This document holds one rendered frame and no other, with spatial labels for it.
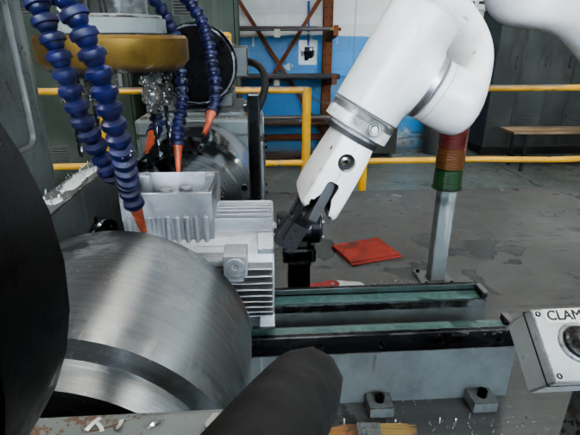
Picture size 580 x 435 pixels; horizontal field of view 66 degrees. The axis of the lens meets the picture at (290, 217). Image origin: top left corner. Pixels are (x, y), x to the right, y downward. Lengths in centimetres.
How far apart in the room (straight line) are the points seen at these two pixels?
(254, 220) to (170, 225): 11
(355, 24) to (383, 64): 526
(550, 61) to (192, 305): 588
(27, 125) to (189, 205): 33
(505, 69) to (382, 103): 543
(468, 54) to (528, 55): 543
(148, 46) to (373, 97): 26
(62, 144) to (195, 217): 359
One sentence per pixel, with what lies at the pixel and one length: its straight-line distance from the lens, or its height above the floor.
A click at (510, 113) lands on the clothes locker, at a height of 51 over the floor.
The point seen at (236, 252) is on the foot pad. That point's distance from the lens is 58.
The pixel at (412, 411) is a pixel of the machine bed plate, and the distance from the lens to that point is 77.
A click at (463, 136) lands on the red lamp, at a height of 115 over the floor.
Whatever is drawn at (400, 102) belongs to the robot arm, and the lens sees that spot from 54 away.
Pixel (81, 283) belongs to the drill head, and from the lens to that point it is 36.
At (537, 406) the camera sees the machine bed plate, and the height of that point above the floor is 80.
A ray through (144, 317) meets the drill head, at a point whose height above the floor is 115.
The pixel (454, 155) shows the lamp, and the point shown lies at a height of 111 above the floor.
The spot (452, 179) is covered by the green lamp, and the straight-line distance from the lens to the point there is 100.
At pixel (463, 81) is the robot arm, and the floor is 129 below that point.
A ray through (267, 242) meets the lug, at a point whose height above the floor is 108.
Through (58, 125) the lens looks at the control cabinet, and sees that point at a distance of 414.
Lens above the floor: 133
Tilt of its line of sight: 22 degrees down
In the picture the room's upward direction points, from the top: straight up
